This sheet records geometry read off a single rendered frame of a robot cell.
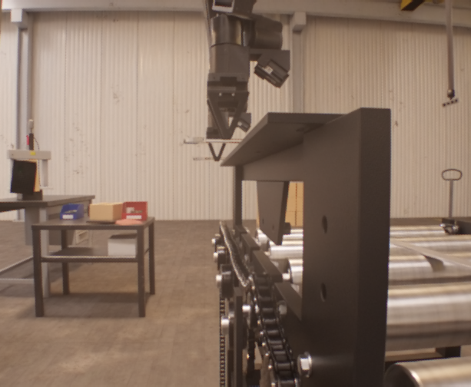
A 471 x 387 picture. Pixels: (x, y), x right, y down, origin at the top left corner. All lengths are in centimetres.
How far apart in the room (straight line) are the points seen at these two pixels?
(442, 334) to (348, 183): 49
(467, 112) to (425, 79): 170
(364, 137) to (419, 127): 1244
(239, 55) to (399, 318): 51
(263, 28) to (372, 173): 47
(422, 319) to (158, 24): 1144
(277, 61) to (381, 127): 40
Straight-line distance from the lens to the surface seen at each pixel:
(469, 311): 78
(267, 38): 72
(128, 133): 1122
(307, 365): 46
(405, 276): 104
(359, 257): 30
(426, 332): 75
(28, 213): 508
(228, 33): 68
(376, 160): 30
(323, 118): 38
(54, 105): 1189
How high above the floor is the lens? 110
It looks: 2 degrees down
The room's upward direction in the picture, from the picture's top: straight up
